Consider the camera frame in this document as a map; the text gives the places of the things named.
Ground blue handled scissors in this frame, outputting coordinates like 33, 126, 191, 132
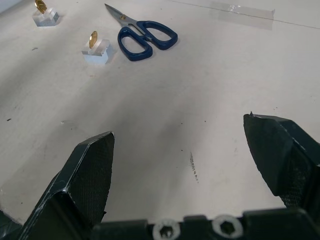
104, 3, 179, 62

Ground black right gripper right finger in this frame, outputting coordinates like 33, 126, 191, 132
243, 113, 320, 209

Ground clear acrylic coin stand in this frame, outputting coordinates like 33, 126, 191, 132
81, 38, 112, 65
32, 7, 61, 28

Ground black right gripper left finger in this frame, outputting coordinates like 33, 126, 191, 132
15, 130, 116, 240

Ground clear adhesive tape strip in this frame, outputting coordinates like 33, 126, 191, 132
209, 1, 276, 31

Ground gold metal disc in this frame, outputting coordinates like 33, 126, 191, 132
34, 0, 48, 13
88, 30, 99, 49

